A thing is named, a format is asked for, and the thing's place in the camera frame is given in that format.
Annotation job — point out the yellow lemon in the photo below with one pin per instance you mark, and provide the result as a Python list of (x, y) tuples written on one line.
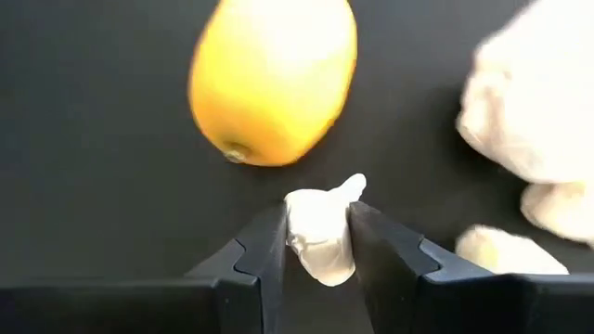
[(274, 83)]

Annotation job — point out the white garlic bulb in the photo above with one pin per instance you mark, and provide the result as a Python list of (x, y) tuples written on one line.
[(561, 211), (533, 93)]

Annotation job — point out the black table mat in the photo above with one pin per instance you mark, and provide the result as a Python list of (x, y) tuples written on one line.
[(93, 139)]

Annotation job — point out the small white garlic clove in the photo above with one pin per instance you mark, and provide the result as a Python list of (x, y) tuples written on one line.
[(506, 255), (320, 232)]

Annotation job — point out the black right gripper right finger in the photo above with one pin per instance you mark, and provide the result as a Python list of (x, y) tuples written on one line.
[(408, 287)]

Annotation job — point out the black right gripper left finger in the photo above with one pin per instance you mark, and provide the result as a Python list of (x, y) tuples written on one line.
[(250, 278)]

